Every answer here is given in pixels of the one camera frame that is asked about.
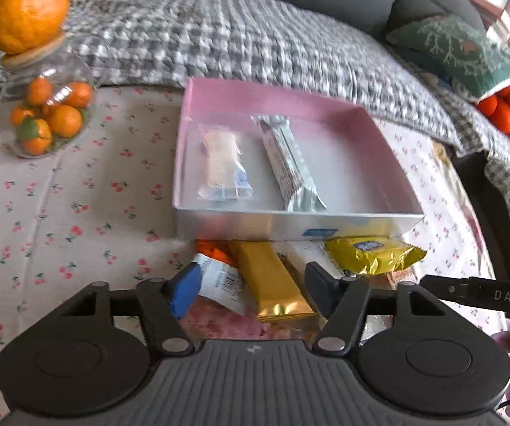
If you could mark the clear white cracker packet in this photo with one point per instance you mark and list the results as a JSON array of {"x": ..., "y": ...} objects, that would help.
[{"x": 297, "y": 254}]

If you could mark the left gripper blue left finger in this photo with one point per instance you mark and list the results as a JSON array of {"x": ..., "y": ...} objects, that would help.
[{"x": 163, "y": 303}]

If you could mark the grey checkered blanket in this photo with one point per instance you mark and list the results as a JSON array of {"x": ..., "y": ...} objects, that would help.
[{"x": 167, "y": 42}]

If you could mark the green embroidered pillow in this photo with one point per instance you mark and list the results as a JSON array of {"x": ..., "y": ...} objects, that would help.
[{"x": 478, "y": 67}]

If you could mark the large orange fruit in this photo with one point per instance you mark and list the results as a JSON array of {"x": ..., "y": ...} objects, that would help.
[{"x": 28, "y": 24}]

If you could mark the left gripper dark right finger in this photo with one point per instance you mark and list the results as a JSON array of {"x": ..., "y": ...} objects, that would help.
[{"x": 343, "y": 303}]

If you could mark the yellow foil biscuit packet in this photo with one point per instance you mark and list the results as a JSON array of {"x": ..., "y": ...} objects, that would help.
[{"x": 373, "y": 255}]

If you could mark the glass jar with small oranges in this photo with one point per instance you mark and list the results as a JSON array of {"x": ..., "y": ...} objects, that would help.
[{"x": 48, "y": 97}]

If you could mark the pink silver cardboard box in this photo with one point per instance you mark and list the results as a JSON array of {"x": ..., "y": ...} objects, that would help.
[{"x": 257, "y": 162}]

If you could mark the clear rice cracker packet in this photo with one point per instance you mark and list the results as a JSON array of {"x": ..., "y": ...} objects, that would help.
[{"x": 225, "y": 178}]

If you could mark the pink crispy rice packet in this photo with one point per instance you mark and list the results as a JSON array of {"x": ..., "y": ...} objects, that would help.
[{"x": 208, "y": 320}]

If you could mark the orange white wafer packet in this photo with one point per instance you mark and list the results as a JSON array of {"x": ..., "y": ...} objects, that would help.
[{"x": 221, "y": 280}]

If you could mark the cherry print tablecloth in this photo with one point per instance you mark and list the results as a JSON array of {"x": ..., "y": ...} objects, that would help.
[{"x": 101, "y": 210}]

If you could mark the gold foil snack bar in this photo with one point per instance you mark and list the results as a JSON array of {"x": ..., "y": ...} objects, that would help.
[{"x": 277, "y": 296}]

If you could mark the grey white long snack bar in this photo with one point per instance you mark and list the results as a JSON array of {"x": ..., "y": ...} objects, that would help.
[{"x": 293, "y": 176}]

